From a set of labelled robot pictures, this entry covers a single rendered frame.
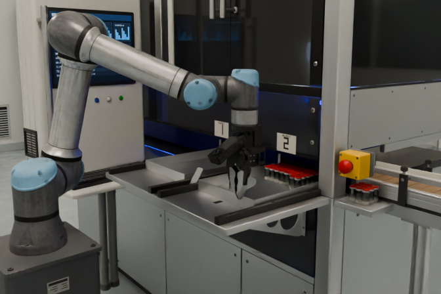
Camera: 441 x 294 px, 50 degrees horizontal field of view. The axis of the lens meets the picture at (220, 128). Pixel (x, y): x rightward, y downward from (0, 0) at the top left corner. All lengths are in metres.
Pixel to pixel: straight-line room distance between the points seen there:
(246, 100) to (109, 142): 0.97
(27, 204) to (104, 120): 0.82
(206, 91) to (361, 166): 0.51
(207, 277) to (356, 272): 0.68
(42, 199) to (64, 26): 0.45
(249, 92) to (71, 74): 0.50
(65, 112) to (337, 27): 0.81
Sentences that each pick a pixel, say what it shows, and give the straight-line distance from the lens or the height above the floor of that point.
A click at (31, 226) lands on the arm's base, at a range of 1.36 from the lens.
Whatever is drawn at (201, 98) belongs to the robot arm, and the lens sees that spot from 1.14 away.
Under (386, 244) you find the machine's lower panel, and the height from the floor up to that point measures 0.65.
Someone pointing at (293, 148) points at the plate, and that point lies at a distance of 1.53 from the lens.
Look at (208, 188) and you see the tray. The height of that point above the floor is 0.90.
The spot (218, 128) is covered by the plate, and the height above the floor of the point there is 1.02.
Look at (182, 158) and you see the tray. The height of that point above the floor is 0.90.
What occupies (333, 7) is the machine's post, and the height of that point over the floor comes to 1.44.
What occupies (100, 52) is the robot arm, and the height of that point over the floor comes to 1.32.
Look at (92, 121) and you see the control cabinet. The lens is 2.05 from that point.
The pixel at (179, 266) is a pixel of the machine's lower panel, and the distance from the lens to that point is 2.25.
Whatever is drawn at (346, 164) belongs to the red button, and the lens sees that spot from 1.37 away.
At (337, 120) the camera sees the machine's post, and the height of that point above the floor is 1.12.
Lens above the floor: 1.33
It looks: 10 degrees down
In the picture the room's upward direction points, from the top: straight up
